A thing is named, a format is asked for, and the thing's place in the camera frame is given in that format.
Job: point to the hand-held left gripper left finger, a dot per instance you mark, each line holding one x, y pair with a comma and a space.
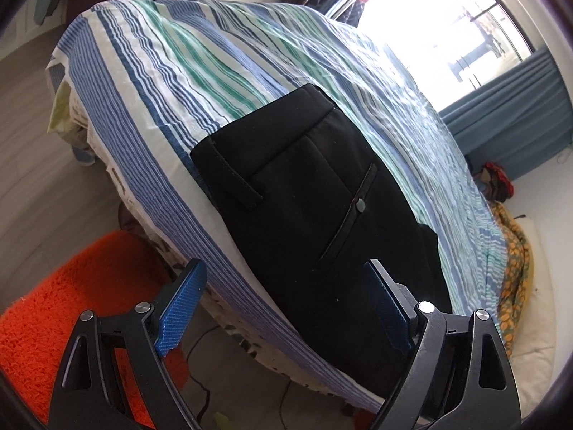
179, 313

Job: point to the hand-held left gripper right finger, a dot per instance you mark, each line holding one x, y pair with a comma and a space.
386, 311

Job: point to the black pants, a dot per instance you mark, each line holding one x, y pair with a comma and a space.
313, 188

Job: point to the orange shaggy rug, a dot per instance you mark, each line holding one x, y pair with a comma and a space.
67, 277

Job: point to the orange floral blanket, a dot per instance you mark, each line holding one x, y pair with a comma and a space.
515, 277

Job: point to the white pillow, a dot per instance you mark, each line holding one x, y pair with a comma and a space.
546, 286

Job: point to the red and black cloth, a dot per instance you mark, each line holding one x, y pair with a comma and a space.
494, 179

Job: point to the blue curtain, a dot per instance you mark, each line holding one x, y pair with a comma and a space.
515, 116

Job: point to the blue green striped blanket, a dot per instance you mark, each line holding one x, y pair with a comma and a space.
179, 76

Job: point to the yellow green cloth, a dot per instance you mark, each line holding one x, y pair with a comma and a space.
58, 107

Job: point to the window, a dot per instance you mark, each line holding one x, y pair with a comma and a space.
438, 22

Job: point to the red cloth at window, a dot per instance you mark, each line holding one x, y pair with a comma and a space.
360, 6

